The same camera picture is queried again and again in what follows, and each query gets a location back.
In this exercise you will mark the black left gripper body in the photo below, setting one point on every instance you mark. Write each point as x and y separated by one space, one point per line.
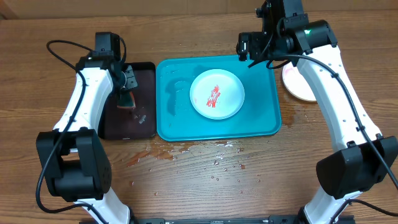
129 79

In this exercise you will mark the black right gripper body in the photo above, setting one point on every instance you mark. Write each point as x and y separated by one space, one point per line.
261 51

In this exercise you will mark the green pink sponge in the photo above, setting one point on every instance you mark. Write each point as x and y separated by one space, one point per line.
126 101

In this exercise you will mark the white plastic plate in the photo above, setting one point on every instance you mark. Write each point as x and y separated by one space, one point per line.
296 84

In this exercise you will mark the light blue plastic plate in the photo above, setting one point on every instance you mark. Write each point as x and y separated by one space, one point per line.
217 94

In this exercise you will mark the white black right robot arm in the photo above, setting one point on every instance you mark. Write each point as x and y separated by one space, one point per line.
362 156

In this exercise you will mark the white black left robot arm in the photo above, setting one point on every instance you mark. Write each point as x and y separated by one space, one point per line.
76 171

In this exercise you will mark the black rectangular tray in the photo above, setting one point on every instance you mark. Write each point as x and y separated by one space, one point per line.
139 123

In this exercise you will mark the teal plastic serving tray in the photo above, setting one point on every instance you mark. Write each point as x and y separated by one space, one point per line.
178 120

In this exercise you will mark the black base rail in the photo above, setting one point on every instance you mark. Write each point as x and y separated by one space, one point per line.
214 221

